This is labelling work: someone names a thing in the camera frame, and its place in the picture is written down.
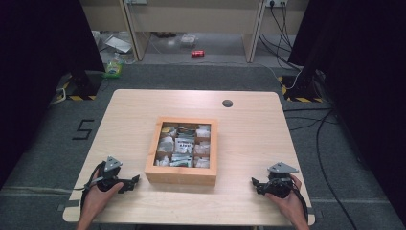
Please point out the grey flat sheet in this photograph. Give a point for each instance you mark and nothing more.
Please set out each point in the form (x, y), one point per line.
(118, 44)

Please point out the dark round table grommet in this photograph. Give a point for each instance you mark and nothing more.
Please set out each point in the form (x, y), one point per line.
(227, 103)

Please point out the clear plastic container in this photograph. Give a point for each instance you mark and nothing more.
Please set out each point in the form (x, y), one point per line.
(188, 39)

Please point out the green packet on floor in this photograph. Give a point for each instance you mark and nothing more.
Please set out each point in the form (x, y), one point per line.
(113, 67)

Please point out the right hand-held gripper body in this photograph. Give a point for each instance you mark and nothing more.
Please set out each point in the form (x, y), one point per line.
(279, 185)

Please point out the assortment of small sachets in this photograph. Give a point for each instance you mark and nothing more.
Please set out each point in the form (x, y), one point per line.
(183, 145)

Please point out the black stand base hazard tape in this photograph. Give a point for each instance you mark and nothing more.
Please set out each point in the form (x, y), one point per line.
(83, 85)
(301, 89)

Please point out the wooden framed glass box lid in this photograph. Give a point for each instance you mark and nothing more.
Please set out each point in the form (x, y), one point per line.
(157, 143)

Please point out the person's left hand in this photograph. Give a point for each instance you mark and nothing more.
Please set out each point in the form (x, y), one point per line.
(97, 199)

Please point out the person's right hand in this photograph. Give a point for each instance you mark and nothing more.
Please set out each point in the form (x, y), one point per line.
(293, 206)

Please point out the white wall power socket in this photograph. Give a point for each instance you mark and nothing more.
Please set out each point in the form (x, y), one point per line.
(276, 2)

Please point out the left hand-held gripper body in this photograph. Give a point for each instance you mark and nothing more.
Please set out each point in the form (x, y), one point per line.
(108, 177)

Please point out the beige desk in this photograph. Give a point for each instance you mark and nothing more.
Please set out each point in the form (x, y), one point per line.
(198, 16)

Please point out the black curtain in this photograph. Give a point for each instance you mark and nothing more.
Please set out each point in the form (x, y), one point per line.
(364, 80)
(38, 64)

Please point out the wooden compartment box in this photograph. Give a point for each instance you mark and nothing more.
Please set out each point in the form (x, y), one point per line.
(180, 176)

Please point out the red drink can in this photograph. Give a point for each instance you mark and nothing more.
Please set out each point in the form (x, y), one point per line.
(197, 53)

